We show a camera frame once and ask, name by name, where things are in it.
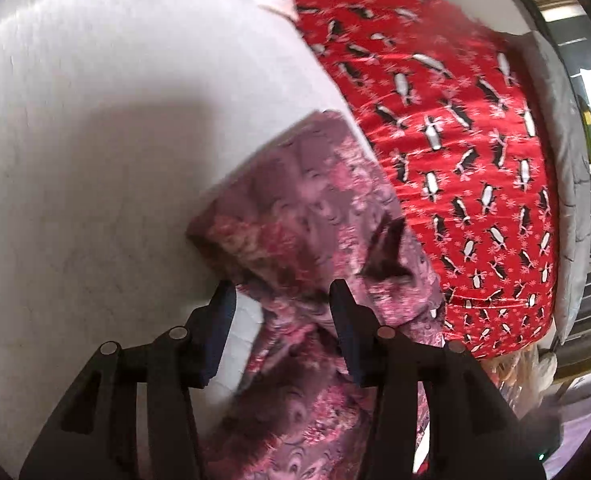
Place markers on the clear plastic bag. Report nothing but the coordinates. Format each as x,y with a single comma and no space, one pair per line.
525,375

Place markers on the red penguin print blanket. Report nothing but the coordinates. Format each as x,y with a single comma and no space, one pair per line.
425,110

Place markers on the pink floral garment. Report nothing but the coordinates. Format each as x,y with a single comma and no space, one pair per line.
300,220

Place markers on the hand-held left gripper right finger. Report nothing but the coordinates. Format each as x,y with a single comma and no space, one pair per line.
348,340

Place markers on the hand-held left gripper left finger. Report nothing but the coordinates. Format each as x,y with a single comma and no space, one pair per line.
220,330

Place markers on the grey quilted blanket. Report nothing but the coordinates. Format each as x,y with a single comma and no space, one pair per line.
565,185

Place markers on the white bed sheet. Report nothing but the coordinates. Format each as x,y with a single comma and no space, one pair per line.
100,160

